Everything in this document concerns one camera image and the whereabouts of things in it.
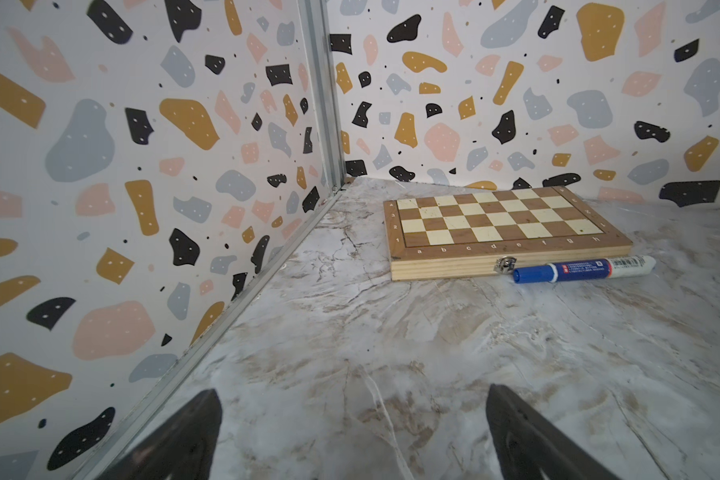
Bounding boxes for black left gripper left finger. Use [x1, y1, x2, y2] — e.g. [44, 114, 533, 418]
[100, 389, 222, 480]

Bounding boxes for wooden chessboard box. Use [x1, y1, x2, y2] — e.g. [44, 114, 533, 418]
[383, 186, 633, 281]

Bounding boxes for aluminium corner post left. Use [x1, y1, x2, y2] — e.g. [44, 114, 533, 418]
[297, 0, 346, 193]

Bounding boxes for blue white marker pen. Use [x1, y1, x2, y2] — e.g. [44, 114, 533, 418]
[512, 255, 657, 284]

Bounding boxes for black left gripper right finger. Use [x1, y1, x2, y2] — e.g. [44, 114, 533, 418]
[485, 384, 616, 479]

